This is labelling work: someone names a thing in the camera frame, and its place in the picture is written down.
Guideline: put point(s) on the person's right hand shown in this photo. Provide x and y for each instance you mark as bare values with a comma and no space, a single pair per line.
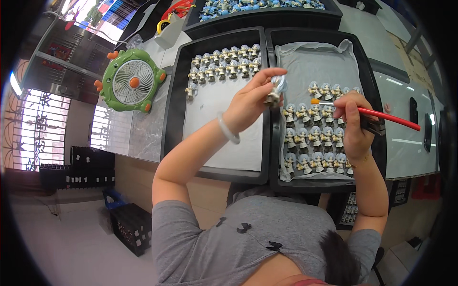
356,136

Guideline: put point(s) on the person's body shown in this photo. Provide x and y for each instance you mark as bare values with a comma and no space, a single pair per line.
229,246

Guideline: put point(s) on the group of finished toy figures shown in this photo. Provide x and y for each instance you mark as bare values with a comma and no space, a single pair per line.
223,66

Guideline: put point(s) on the clear plastic bag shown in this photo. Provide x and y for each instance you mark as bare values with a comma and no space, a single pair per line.
134,42

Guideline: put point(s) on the black tray with grey sheet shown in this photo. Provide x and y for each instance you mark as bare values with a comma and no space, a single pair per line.
372,78

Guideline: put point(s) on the red plastic tool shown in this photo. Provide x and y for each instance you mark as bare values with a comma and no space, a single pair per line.
177,9

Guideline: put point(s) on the grey-haired toy figurine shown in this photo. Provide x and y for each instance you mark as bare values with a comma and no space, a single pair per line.
276,92

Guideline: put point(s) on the red stool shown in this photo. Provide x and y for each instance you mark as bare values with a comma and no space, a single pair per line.
425,187

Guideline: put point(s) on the blue plastic stool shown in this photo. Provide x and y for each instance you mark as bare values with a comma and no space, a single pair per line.
112,198

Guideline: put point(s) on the stack of black crates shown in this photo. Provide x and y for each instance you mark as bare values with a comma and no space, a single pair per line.
80,170

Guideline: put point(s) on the tray of figures under table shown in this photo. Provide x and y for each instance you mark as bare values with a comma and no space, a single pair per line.
350,212

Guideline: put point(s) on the white paper sheet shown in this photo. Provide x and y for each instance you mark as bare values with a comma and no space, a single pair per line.
218,143

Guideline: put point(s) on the white box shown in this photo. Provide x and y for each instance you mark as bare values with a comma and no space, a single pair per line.
170,34

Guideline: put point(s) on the black tray with white sheet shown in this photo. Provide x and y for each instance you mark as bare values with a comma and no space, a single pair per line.
173,118

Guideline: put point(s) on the metal shelf rack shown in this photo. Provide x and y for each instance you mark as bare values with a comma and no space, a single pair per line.
68,60

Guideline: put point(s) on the black plastic crate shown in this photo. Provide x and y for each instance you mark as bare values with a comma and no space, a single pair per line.
132,228

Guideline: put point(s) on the black tray of blue figures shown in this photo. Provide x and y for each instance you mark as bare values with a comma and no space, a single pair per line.
264,16

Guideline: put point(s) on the white jade bangle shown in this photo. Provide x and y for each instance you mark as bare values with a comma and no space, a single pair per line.
227,131

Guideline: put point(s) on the grey paper sheet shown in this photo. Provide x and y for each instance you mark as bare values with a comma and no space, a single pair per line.
315,64

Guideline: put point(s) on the small black flat object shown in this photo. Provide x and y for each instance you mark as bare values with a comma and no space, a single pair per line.
413,110

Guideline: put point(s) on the rows of unpainted toy figures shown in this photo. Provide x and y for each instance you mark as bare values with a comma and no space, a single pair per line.
315,137

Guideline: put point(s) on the green dragon desk fan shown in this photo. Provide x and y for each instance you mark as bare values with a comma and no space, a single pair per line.
132,81

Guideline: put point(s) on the person's left hand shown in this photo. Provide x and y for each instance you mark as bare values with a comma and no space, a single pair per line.
247,109

